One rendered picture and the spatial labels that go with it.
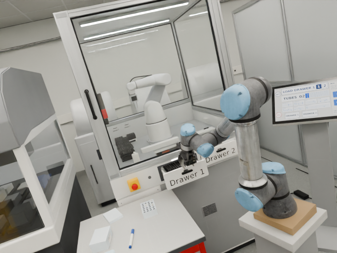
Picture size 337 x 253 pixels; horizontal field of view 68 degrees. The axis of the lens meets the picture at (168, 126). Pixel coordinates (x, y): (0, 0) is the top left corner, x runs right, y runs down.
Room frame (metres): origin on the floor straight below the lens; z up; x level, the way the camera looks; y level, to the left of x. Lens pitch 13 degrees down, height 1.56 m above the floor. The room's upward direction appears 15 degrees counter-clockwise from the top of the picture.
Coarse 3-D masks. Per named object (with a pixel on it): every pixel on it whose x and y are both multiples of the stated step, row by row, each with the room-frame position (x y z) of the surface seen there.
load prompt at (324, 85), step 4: (312, 84) 1.74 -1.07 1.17; (316, 84) 1.72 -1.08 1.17; (320, 84) 1.71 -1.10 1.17; (324, 84) 1.69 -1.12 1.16; (288, 88) 1.83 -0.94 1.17; (292, 88) 1.81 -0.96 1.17; (296, 88) 1.79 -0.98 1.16; (300, 88) 1.77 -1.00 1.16; (304, 88) 1.76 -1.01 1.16; (308, 88) 1.74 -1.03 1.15; (312, 88) 1.72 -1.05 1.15; (316, 88) 1.71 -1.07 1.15; (320, 88) 1.69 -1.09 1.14; (324, 88) 1.68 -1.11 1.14; (284, 92) 1.83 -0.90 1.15; (288, 92) 1.81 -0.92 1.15; (292, 92) 1.79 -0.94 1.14; (296, 92) 1.77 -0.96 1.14
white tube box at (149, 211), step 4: (148, 200) 1.42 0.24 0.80; (152, 200) 1.42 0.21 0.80; (140, 204) 1.40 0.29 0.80; (144, 204) 1.39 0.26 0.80; (148, 204) 1.38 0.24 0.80; (144, 208) 1.35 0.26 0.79; (148, 208) 1.34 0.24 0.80; (152, 208) 1.32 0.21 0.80; (144, 212) 1.30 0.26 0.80; (148, 212) 1.30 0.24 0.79; (152, 212) 1.30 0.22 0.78; (156, 212) 1.31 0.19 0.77; (144, 216) 1.29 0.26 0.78; (148, 216) 1.30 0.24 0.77
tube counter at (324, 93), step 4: (312, 92) 1.71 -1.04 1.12; (316, 92) 1.69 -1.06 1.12; (320, 92) 1.68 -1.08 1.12; (324, 92) 1.66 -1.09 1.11; (328, 92) 1.65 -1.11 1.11; (300, 96) 1.74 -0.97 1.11; (304, 96) 1.72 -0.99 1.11; (308, 96) 1.71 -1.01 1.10; (312, 96) 1.69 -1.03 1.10; (316, 96) 1.68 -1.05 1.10
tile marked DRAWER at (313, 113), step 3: (303, 111) 1.67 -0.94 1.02; (306, 111) 1.66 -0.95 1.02; (309, 111) 1.65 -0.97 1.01; (312, 111) 1.64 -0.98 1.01; (315, 111) 1.62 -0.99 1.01; (303, 114) 1.66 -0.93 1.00; (306, 114) 1.65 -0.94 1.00; (309, 114) 1.64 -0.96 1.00; (312, 114) 1.62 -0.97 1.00; (315, 114) 1.61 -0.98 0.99
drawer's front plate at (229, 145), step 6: (222, 144) 1.70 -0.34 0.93; (228, 144) 1.71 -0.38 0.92; (234, 144) 1.72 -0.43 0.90; (216, 150) 1.68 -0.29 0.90; (228, 150) 1.70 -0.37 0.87; (234, 150) 1.71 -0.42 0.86; (210, 156) 1.67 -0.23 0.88; (222, 156) 1.69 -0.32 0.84; (228, 156) 1.70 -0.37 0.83; (210, 162) 1.67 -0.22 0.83
